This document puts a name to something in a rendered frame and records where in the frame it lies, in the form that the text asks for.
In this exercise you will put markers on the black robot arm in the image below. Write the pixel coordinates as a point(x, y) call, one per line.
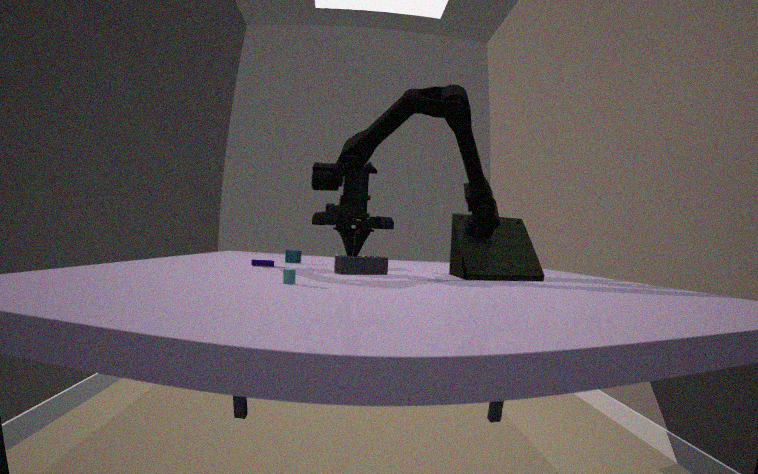
point(450, 102)

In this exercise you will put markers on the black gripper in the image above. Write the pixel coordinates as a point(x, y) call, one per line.
point(354, 205)

